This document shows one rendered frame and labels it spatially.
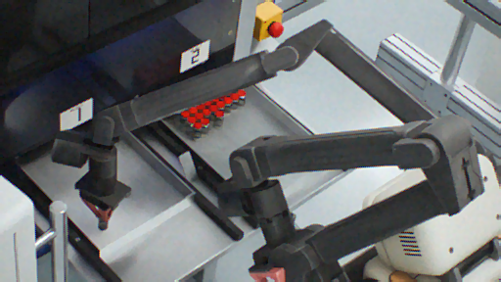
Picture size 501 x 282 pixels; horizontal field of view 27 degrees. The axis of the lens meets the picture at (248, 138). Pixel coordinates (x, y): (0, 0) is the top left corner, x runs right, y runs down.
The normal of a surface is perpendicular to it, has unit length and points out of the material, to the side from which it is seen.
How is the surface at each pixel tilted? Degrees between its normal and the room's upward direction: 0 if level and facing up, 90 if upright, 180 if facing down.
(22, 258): 90
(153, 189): 0
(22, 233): 90
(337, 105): 0
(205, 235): 0
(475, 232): 48
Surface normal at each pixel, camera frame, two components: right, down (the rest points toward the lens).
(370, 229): -0.61, 0.40
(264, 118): 0.11, -0.69
